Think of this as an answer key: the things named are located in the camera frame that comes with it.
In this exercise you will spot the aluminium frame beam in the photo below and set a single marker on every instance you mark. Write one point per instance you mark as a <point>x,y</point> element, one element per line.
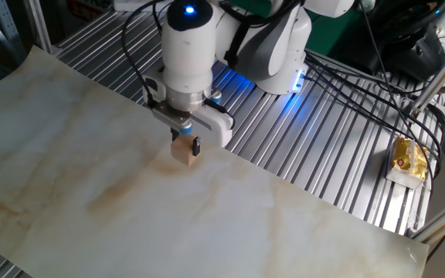
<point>442,222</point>

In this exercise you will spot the black racing wheel controller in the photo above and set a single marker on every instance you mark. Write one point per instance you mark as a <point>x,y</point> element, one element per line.
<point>415,50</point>

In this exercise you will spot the small wooden cube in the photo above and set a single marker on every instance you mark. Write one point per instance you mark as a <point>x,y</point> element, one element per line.
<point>182,153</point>

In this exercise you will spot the silver wrist camera blue cap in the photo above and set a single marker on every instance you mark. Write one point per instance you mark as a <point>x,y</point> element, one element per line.
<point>172,116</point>

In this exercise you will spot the marble pattern mat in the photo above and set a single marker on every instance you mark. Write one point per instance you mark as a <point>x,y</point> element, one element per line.
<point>168,201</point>

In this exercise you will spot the yellow snack packet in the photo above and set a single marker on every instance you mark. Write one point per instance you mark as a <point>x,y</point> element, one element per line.
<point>408,162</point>

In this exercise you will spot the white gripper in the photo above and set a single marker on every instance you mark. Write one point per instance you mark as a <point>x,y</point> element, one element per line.
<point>218,127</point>

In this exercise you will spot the blue-grey slotted shelf rack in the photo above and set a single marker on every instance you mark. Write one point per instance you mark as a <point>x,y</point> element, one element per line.
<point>8,23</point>

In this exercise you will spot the red labelled box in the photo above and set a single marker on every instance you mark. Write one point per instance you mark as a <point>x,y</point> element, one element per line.
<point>85,11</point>

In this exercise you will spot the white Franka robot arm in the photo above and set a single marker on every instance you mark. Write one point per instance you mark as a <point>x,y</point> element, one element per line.
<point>187,58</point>

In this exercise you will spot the aluminium frame post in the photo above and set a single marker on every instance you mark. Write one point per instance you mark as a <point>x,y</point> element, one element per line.
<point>39,27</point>
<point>439,77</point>

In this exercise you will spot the white power strip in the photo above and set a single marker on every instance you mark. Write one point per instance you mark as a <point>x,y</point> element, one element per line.
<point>137,5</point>

